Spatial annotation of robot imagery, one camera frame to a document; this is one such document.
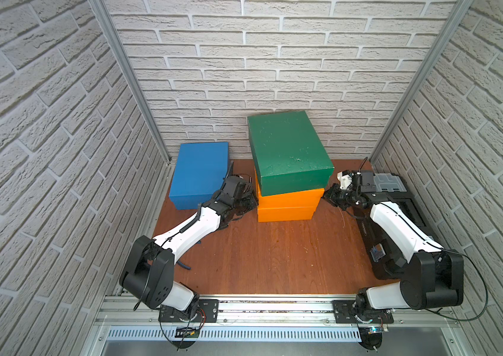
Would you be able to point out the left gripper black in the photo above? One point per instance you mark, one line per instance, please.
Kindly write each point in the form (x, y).
(242, 196)

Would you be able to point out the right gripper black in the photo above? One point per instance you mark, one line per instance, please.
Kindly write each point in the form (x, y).
(331, 194)

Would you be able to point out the orange shoebox front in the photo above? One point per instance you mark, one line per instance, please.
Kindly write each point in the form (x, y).
(289, 200)

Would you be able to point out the orange shoebox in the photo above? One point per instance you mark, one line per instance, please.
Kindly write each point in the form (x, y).
(289, 200)
(284, 214)

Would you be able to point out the green shoebox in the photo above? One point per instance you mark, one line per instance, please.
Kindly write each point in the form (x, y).
(288, 153)

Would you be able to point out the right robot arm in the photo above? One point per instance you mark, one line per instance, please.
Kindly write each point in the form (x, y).
(419, 272)

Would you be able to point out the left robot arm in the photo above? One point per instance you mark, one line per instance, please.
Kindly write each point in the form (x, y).
(148, 273)

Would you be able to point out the blue shoebox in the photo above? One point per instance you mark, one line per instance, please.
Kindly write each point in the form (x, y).
(199, 172)

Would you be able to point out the orange shoebox rear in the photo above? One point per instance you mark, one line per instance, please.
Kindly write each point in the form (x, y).
(284, 214)

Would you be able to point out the black plastic toolbox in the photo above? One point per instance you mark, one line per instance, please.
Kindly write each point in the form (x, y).
(392, 225)

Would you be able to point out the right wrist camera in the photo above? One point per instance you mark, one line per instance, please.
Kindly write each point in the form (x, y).
(345, 180)

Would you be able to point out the blue handled pliers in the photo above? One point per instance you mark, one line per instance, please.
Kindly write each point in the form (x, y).
(182, 265)

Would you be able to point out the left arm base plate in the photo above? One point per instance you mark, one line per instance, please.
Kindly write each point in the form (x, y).
(202, 309)

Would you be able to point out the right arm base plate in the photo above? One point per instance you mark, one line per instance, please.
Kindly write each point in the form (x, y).
(343, 311)

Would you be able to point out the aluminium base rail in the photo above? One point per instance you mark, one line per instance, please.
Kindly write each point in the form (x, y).
(264, 318)

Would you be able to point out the right corner aluminium post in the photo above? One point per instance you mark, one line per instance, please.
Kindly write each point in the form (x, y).
(455, 18)

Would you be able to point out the corner aluminium post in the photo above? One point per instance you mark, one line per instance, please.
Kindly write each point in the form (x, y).
(112, 36)
(455, 18)

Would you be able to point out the left corner aluminium post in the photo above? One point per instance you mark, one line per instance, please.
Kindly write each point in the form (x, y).
(112, 36)

